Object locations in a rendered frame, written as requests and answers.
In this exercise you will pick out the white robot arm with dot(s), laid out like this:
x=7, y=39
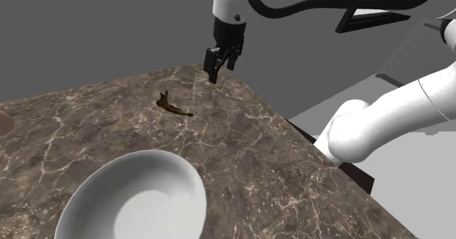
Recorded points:
x=374, y=124

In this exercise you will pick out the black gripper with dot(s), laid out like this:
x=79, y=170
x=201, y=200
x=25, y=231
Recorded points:
x=229, y=35

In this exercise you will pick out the white bowl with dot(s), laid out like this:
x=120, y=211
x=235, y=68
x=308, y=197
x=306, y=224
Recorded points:
x=142, y=195

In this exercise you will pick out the dark brown curved object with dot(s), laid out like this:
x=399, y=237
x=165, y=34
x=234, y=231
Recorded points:
x=167, y=105

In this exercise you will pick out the brown round object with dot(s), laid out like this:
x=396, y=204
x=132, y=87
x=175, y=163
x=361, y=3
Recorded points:
x=5, y=123

